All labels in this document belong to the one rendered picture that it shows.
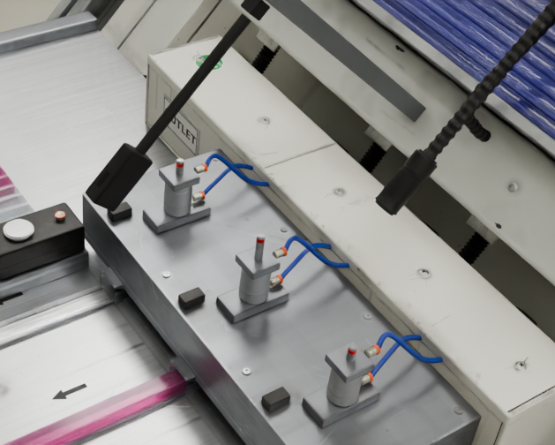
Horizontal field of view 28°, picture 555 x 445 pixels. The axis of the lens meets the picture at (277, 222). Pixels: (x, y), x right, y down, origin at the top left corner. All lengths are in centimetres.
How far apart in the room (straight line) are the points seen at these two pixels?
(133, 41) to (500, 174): 252
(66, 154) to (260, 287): 31
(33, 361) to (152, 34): 246
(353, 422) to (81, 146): 43
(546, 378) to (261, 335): 20
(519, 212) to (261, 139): 24
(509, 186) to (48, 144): 44
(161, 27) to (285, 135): 232
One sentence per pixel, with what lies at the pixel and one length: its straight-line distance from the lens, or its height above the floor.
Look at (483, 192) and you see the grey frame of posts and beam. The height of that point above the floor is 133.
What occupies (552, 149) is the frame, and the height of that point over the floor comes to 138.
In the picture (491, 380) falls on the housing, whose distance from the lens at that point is 79.
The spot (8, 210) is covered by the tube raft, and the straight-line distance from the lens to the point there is 98.
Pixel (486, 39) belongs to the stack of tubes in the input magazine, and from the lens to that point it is 87.
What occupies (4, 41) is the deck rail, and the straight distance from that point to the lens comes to 119.
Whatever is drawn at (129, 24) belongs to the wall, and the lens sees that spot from 335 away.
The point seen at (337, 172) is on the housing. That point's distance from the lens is 93.
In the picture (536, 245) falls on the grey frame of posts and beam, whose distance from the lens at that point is 83.
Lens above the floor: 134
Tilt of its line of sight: 9 degrees down
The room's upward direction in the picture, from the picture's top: 40 degrees clockwise
